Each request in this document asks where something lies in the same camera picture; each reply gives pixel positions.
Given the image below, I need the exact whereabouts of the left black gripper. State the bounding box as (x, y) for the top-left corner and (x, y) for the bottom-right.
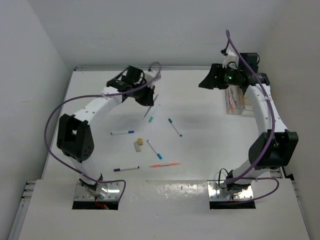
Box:
(130, 79), (154, 106)

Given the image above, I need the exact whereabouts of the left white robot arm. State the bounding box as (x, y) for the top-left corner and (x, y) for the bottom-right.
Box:
(56, 66), (161, 198)

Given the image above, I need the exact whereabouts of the yellow eraser block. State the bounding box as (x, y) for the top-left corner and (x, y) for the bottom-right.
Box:
(137, 138), (144, 146)

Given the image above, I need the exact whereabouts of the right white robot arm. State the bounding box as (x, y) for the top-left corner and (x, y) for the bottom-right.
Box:
(198, 50), (299, 192)

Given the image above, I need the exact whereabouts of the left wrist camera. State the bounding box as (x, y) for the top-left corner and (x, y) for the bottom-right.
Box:
(144, 71), (162, 83)

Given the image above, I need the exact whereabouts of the orange highlighter pen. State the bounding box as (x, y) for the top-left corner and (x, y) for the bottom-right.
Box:
(149, 162), (181, 168)

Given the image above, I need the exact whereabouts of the clear acrylic organizer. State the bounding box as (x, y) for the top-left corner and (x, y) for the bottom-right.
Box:
(224, 85), (254, 118)

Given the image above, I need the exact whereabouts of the blue capped marker horizontal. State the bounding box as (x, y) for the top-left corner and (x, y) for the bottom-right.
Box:
(110, 130), (135, 136)

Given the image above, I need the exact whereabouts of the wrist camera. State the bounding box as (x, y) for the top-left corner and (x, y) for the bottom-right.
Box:
(144, 71), (162, 83)
(220, 49), (237, 67)

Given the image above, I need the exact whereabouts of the beige eraser stick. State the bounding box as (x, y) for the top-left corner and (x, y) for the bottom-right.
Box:
(134, 142), (141, 152)

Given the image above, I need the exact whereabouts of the teal capped marker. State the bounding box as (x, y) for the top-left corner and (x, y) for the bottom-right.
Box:
(168, 118), (183, 137)
(148, 104), (161, 123)

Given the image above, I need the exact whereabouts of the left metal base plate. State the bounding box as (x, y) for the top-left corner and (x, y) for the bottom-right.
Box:
(74, 182), (120, 201)

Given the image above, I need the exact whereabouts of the metal base plate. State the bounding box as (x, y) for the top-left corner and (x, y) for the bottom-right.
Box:
(74, 182), (120, 201)
(207, 180), (254, 202)

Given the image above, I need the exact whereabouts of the blue capped marker diagonal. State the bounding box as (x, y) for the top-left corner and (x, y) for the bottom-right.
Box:
(146, 140), (163, 160)

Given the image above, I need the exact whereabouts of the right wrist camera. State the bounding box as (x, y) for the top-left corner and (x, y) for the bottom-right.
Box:
(220, 49), (237, 67)

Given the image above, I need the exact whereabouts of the teal capped marker left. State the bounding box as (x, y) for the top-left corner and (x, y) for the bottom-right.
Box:
(148, 104), (161, 123)

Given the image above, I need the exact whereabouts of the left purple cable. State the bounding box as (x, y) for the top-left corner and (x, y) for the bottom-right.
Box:
(44, 61), (162, 201)

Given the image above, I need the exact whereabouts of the pink highlighter pen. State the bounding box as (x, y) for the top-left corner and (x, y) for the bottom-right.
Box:
(228, 92), (237, 111)

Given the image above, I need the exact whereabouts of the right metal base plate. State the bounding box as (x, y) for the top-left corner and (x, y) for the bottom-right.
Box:
(207, 180), (254, 202)

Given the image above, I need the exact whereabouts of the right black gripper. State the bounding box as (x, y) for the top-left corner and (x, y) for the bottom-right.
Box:
(198, 63), (242, 90)

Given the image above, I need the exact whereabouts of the teal capped marker right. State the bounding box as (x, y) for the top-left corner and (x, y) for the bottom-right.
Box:
(168, 118), (183, 137)

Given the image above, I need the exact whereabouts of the purple capped marker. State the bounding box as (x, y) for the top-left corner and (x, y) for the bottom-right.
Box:
(113, 166), (140, 172)

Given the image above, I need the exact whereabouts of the green clear pen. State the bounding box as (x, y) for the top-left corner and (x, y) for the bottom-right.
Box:
(142, 93), (159, 119)

